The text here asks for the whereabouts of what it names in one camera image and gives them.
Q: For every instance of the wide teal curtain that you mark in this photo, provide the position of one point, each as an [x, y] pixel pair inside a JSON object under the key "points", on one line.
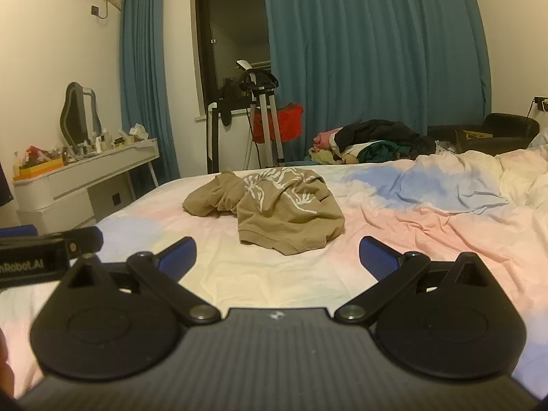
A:
{"points": [[372, 51]]}

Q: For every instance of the tan printed t-shirt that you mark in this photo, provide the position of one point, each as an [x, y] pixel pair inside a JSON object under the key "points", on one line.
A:
{"points": [[274, 209]]}

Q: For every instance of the pile of clothes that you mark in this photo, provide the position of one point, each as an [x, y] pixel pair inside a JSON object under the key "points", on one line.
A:
{"points": [[368, 141]]}

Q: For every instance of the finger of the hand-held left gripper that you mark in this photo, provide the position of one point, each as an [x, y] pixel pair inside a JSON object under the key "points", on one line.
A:
{"points": [[17, 230], [85, 239]]}

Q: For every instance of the row of cosmetic bottles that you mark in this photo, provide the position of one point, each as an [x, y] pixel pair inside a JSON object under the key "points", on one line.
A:
{"points": [[105, 139]]}

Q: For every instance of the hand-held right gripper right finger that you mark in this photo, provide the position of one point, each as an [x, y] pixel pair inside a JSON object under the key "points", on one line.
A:
{"points": [[376, 256]]}

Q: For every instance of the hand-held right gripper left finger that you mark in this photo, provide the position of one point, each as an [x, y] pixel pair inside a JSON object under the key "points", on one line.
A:
{"points": [[180, 253]]}

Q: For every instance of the dark armchair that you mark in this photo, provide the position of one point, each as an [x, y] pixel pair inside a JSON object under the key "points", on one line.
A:
{"points": [[501, 132]]}

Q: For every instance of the narrow teal curtain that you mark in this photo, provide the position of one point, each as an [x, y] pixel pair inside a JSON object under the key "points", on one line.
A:
{"points": [[143, 72]]}

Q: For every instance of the tissue box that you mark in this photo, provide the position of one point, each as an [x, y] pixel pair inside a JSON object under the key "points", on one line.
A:
{"points": [[137, 132]]}

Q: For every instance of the wall charger plug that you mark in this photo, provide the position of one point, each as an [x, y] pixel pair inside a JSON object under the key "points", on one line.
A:
{"points": [[540, 103]]}

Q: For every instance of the red bag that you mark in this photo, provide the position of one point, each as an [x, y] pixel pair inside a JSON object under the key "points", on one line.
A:
{"points": [[287, 122]]}

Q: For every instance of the pastel tie-dye duvet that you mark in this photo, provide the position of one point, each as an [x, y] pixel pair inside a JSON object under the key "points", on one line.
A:
{"points": [[385, 222]]}

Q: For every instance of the orange tray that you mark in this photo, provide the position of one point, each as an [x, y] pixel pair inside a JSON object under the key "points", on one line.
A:
{"points": [[40, 165]]}

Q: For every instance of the white dressing table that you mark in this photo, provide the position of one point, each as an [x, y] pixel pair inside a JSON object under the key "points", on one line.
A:
{"points": [[81, 184]]}

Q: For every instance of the wavy standing mirror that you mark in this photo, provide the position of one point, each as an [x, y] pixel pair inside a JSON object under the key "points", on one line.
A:
{"points": [[79, 113]]}

